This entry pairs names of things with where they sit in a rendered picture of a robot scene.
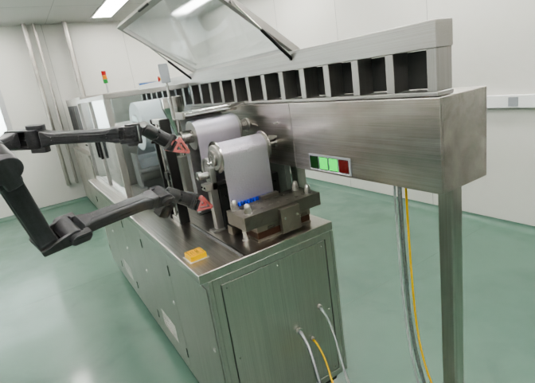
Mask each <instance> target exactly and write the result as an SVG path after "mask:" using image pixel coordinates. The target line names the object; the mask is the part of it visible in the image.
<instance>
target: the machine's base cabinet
mask: <svg viewBox="0 0 535 383"><path fill-rule="evenodd" d="M104 227H105V230H106V234H107V238H108V242H109V247H110V249H111V254H112V256H113V259H114V261H115V262H116V263H117V265H118V266H119V268H120V269H121V271H122V272H123V274H124V275H125V276H126V277H127V279H128V281H129V282H130V284H131V285H132V287H133V288H134V289H135V291H136V292H137V294H138V295H139V297H140V298H141V300H142V301H143V302H144V304H145V305H146V307H147V308H148V310H149V311H150V313H151V314H152V315H153V316H154V318H155V320H156V321H157V323H158V324H159V326H160V327H161V328H162V330H163V331H164V332H165V334H166V336H167V337H168V339H169V340H170V341H171V342H172V344H173V345H174V347H175V349H176V350H177V352H179V354H180V355H181V357H182V359H183V360H184V361H185V363H186V364H187V365H188V367H189V369H190V370H191V371H192V373H193V375H194V376H195V377H196V378H197V380H198V381H199V383H318V382H317V379H316V376H315V372H314V367H313V364H312V361H311V359H310V355H309V352H308V350H307V347H306V345H305V343H304V341H303V339H302V338H301V336H300V335H299V334H297V333H296V329H297V328H298V327H300V328H302V329H303V334H304V335H305V336H306V338H307V341H308V342H309V344H310V347H311V349H312V352H313V355H314V359H315V361H316V364H317V367H318V372H319V376H320V378H321V382H322V383H330V382H331V380H330V375H329V373H328V369H327V367H326V363H325V361H324V359H323V356H322V354H321V352H320V350H319V348H318V347H317V345H316V344H315V342H312V341H311V340H310V338H311V337H312V336H314V337H315V338H316V340H315V341H316V342H317V343H318V344H319V346H320V348H321V349H322V352H323V353H324V355H325V358H326V361H327V363H328V366H329V368H330V373H331V376H332V379H333V380H334V379H336V378H337V375H338V374H340V373H341V372H342V371H343V369H342V365H341V362H340V359H339V356H338V351H337V347H336V344H335V341H334V336H333V334H332V331H331V329H330V325H329V323H328V322H327V320H326V317H325V315H324V314H323V313H322V311H321V310H319V309H318V308H317V306H318V305H319V304H321V305H322V309H323V310H324V311H325V312H326V314H327V316H328V318H329V320H330V322H331V325H332V327H333V329H334V333H335V335H336V339H337V341H338V346H339V349H340V353H341V356H342V360H343V364H344V366H345V369H347V364H346V349H345V342H344V334H343V326H342V312H341V304H340V296H339V289H338V274H337V266H336V259H335V251H334V236H333V230H332V229H331V230H330V231H327V232H325V233H322V234H320V235H318V236H315V237H313V238H310V239H309V240H305V241H304V242H302V243H299V244H296V245H294V246H292V247H290V248H287V249H284V250H283V251H281V252H277V253H276V254H273V255H271V256H268V257H266V258H264V259H262V260H258V261H256V262H255V263H252V264H249V265H247V266H245V267H243V268H240V269H238V270H235V271H234V272H230V273H229V274H226V275H224V276H221V277H219V278H217V279H214V280H212V281H209V282H208V283H204V284H202V285H199V284H198V283H197V282H196V281H195V280H194V279H193V278H192V277H190V276H189V275H188V274H187V273H186V272H185V271H184V270H183V269H181V268H180V267H179V266H178V265H177V264H176V263H175V262H174V261H173V260H172V259H171V258H169V257H168V255H167V254H165V253H164V252H163V251H162V250H161V249H160V248H159V247H158V246H157V245H156V244H154V243H153V242H152V241H151V240H150V239H149V238H148V237H147V236H146V235H144V234H143V233H142V232H141V231H140V230H139V229H138V228H137V227H136V226H134V225H133V224H132V223H131V222H130V221H129V220H128V219H127V218H124V219H122V220H120V221H117V222H115V223H112V224H110V225H107V226H104Z"/></svg>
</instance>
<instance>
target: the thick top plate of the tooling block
mask: <svg viewBox="0 0 535 383"><path fill-rule="evenodd" d="M311 192H312V193H310V194H304V188H302V187H299V190H296V191H292V189H290V190H286V191H283V192H281V193H279V195H277V196H274V197H270V198H268V199H265V200H262V201H261V200H257V201H253V202H250V203H248V204H249V205H250V208H251V210H252V214H251V215H248V216H245V215H244V205H241V206H238V207H239V210H238V211H235V212H233V211H231V209H229V210H226V212H227V217H228V223H229V224H230V225H233V226H235V227H237V228H238V229H241V230H243V231H245V232H249V231H251V230H253V229H257V228H259V227H262V226H264V225H268V224H270V223H272V222H275V221H278V220H279V213H278V209H280V208H283V207H285V206H288V205H291V204H294V203H299V209H300V212H302V211H304V210H307V209H310V208H313V207H315V206H317V205H321V202H320V194H319V192H317V191H313V190H312V191H311Z"/></svg>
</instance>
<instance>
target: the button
mask: <svg viewBox="0 0 535 383"><path fill-rule="evenodd" d="M204 257H207V254H206V251H205V250H203V249H202V248H200V247H199V248H195V249H192V250H190V251H188V252H185V258H186V259H187V260H189V261H190V262H191V263H192V262H194V261H196V260H199V259H202V258H204Z"/></svg>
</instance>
